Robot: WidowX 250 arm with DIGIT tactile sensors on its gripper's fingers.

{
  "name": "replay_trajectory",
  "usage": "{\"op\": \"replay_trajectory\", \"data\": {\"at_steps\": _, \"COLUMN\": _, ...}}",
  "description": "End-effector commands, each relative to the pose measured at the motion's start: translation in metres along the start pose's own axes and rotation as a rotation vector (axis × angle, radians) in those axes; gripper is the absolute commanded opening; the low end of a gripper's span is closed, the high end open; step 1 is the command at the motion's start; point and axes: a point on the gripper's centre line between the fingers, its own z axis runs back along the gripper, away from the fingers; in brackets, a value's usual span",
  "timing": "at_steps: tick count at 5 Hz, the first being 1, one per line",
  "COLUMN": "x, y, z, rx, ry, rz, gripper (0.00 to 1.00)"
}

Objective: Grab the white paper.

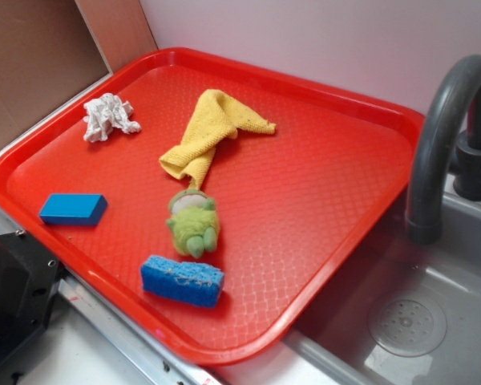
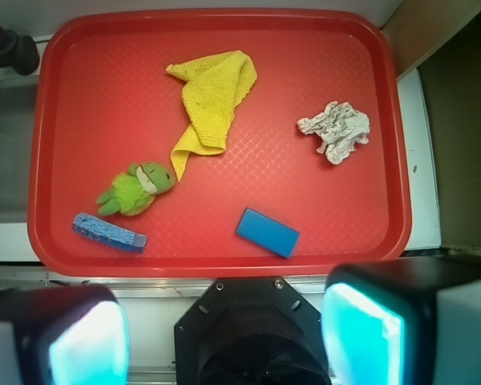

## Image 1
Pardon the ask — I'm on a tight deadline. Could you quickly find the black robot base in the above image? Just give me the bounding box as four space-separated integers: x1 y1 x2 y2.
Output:
0 233 62 370

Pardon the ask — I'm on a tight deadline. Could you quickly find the crumpled white paper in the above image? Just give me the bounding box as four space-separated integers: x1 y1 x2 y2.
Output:
83 93 141 143

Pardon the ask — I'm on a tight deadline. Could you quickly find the red plastic tray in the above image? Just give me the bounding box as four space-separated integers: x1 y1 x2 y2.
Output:
0 48 423 366

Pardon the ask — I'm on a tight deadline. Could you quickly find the green plush frog toy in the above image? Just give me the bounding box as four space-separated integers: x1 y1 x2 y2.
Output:
166 189 220 259

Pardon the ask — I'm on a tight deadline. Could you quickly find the yellow cloth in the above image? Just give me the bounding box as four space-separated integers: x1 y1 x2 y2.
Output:
160 89 277 189

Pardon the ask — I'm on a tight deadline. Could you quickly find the blue sponge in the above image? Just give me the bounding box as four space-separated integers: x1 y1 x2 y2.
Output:
140 256 224 308

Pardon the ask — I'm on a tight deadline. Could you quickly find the blue rectangular block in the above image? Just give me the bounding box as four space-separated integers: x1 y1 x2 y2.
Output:
39 193 108 226

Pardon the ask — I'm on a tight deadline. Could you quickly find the grey sink basin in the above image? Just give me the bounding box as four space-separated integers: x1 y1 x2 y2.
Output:
285 190 481 384

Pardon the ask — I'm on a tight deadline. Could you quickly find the sink drain strainer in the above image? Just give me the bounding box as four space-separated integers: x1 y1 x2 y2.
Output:
368 291 447 358

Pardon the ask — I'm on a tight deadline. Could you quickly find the grey curved faucet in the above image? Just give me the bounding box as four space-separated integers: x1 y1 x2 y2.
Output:
405 55 481 245

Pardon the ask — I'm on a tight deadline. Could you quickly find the brown cardboard panel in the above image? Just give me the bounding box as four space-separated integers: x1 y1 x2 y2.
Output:
0 1 157 151

